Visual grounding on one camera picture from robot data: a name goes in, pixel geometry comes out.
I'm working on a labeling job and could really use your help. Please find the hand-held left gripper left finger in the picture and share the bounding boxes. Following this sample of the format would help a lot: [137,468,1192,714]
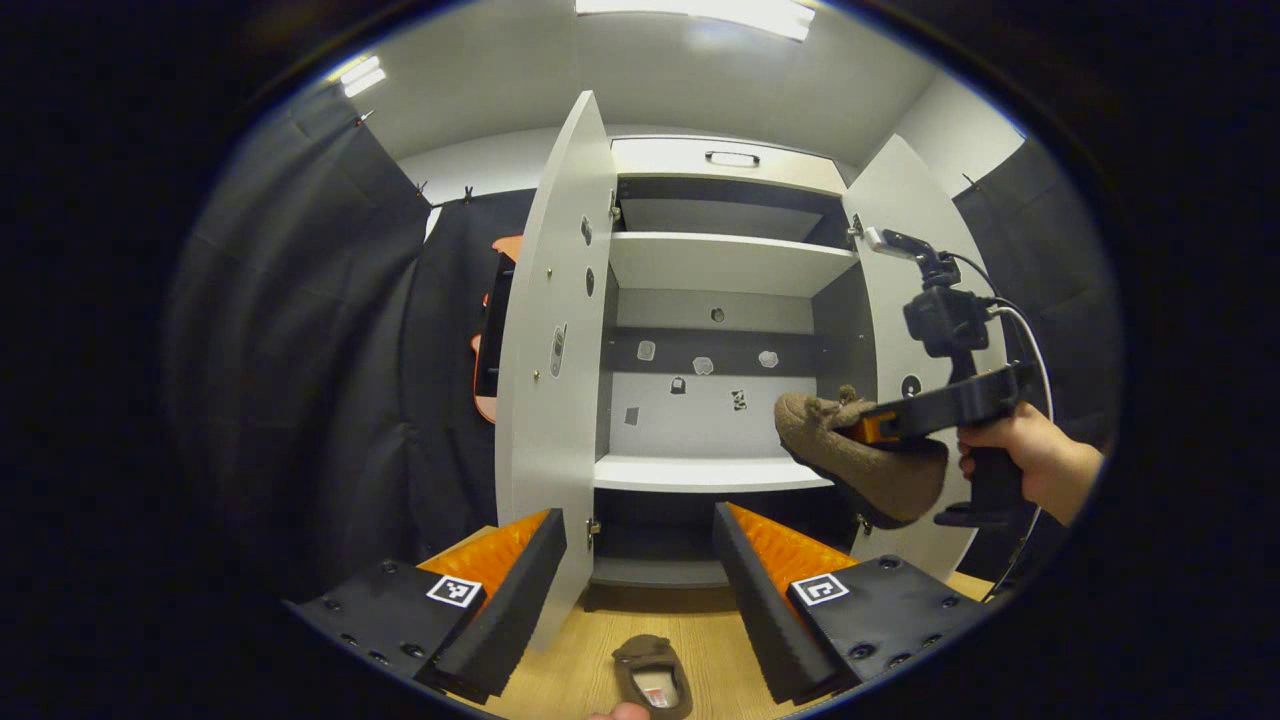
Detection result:
[283,508,568,704]

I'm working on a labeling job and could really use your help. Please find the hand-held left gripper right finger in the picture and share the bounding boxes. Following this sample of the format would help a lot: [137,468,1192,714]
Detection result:
[712,502,991,706]

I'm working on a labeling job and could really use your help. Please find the brown fuzzy shoe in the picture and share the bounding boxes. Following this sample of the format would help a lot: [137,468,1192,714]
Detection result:
[612,634,694,720]
[773,385,949,529]

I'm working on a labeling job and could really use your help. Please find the white cabinet door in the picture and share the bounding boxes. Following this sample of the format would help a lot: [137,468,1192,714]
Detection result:
[843,133,1006,583]
[495,90,618,653]

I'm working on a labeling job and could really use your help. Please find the white shoe cabinet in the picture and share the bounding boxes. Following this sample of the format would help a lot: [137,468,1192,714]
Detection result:
[590,135,881,613]

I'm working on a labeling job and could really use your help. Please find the white cabinet shelf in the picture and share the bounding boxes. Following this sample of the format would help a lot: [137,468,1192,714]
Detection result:
[593,455,836,493]
[608,232,861,298]

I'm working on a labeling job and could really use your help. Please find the white cable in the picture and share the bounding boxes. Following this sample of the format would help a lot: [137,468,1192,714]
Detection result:
[985,303,1056,601]

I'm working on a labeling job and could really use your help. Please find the black door handle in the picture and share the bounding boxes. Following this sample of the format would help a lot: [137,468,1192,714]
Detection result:
[476,250,518,401]

